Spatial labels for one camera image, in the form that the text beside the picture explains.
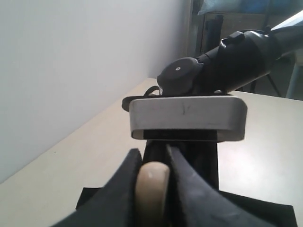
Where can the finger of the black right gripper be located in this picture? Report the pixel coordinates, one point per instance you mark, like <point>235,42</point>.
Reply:
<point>155,151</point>
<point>202,157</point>

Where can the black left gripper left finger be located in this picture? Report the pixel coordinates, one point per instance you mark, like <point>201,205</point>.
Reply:
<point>112,205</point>

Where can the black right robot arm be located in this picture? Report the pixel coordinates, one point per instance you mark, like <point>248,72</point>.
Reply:
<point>245,56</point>

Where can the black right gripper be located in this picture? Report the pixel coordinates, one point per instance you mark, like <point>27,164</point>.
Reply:
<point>189,76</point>

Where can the white paint brush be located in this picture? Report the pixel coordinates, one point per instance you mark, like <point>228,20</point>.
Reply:
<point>150,194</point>

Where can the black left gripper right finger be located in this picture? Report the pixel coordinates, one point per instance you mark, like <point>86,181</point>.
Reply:
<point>195,203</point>

